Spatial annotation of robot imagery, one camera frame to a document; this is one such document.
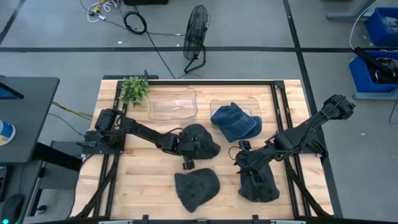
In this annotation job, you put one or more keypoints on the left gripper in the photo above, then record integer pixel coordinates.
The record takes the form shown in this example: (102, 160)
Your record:
(191, 144)

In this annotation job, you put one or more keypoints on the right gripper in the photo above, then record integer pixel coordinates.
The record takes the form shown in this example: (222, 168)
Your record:
(252, 161)

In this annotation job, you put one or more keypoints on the dark grey cap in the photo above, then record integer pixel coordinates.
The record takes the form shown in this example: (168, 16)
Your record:
(212, 147)

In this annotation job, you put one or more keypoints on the black cap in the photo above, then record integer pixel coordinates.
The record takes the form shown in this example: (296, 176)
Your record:
(264, 193)

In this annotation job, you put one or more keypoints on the blue denim cap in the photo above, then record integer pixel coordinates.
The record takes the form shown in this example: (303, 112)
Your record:
(257, 127)
(233, 123)

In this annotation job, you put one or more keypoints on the grey washed cap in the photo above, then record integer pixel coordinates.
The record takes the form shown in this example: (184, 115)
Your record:
(196, 193)

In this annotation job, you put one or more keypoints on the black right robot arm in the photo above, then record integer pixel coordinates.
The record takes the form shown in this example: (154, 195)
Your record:
(298, 133)

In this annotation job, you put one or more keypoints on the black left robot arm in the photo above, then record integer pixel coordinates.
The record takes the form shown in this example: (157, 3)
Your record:
(143, 130)

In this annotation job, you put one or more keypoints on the clear plastic bin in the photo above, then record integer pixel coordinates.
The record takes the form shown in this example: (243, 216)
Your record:
(217, 104)
(172, 105)

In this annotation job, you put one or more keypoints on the grey metal stand foot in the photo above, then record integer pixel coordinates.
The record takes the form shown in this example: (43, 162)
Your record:
(287, 222)

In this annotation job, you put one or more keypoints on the green artificial plant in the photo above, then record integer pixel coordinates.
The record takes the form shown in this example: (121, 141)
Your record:
(134, 91)

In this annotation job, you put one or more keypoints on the black floor fan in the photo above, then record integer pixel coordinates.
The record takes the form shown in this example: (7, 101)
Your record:
(196, 31)

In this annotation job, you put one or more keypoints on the blue floor bin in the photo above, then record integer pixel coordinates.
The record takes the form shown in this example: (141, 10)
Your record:
(374, 31)
(362, 77)

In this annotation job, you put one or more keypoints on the black equipment case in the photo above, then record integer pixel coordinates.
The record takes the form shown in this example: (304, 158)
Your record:
(146, 2)

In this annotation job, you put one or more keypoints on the black stand pole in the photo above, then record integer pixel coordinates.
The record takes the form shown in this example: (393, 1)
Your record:
(370, 60)

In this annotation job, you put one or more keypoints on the black desk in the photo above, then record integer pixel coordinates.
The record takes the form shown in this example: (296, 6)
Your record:
(28, 118)

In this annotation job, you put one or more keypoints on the wooden workbench grey legs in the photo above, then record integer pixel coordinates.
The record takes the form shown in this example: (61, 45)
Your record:
(342, 16)

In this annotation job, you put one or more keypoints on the white blue yellow tub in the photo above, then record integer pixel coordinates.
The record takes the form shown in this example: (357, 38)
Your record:
(6, 132)

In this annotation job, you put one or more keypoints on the black monitor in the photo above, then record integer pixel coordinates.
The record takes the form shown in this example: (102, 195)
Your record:
(7, 93)

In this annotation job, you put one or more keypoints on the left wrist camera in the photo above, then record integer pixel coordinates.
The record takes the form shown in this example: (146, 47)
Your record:
(188, 163)

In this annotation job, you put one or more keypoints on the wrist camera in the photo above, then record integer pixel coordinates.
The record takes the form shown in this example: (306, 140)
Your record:
(188, 163)
(244, 144)

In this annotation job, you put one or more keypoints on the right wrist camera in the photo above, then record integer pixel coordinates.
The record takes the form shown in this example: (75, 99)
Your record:
(244, 144)

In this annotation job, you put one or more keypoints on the black frame bracket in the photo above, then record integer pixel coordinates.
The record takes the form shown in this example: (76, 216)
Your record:
(145, 218)
(255, 218)

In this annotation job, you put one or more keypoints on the black aluminium table frame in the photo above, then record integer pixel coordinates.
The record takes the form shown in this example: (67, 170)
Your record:
(217, 82)

